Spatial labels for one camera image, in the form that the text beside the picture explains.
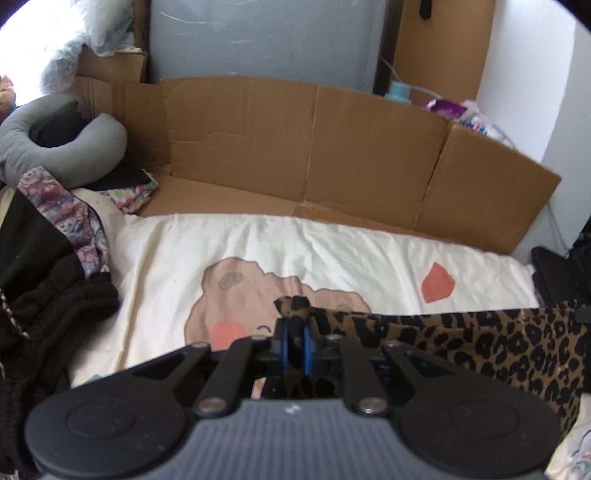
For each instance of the grey metal appliance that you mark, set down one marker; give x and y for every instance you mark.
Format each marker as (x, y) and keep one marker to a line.
(258, 41)

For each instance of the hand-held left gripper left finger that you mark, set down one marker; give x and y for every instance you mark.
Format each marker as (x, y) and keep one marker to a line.
(285, 344)

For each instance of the printed cream bedsheet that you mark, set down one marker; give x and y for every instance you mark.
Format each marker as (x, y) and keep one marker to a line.
(184, 249)

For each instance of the upright cardboard panel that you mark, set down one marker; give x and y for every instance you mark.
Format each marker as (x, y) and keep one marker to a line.
(443, 46)

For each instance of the folded black garment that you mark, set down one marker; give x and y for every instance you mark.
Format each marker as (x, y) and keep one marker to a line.
(558, 272)

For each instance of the black knit garment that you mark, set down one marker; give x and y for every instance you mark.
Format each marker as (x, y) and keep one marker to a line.
(37, 300)

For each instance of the dark folded cloth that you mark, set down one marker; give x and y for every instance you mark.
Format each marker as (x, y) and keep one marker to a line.
(124, 177)

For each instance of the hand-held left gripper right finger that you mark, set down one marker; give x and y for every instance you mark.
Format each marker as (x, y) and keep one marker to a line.
(307, 346)

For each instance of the black hanging garment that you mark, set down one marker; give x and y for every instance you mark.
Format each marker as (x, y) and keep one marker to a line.
(425, 8)

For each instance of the pink detergent bottle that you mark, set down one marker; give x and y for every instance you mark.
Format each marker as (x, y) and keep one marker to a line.
(475, 117)

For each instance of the leopard print pants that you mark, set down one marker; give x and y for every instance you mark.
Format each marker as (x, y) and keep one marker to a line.
(485, 341)

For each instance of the pastel patterned cloth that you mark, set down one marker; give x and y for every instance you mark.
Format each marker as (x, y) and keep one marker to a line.
(134, 196)

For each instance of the flattened cardboard sheet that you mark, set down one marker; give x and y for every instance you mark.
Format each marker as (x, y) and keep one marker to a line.
(277, 152)

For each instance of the black cloth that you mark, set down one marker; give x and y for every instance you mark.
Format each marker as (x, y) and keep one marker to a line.
(55, 129)

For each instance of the blue cap detergent bottle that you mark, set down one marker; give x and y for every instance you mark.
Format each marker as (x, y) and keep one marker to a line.
(398, 92)

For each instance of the purple packet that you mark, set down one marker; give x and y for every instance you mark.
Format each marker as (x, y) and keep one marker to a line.
(445, 108)

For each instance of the grey neck pillow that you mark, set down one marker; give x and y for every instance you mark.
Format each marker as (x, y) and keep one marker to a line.
(92, 147)

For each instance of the teddy bear toy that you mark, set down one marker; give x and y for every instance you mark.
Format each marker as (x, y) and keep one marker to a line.
(4, 92)

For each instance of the white fluffy pillow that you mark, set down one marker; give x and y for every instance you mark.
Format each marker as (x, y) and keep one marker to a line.
(101, 23)

